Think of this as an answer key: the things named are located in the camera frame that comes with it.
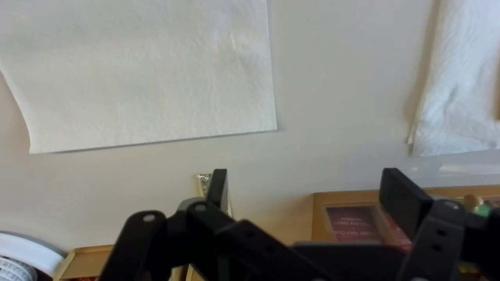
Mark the white sachet with printed text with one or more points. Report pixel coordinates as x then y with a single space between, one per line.
201 181

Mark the red sachet pile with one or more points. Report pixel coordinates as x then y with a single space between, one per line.
353 223

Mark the flat white paper napkin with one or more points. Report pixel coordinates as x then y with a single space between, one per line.
130 72

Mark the wooden tiered organizer rack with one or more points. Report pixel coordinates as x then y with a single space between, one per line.
87 259

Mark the white round cup tray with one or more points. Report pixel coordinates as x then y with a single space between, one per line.
31 244

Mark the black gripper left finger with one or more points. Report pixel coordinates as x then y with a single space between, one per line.
156 244

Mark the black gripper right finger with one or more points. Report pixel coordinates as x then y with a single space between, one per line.
442 239

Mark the printed paper cup stack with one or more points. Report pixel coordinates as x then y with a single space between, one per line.
12 270

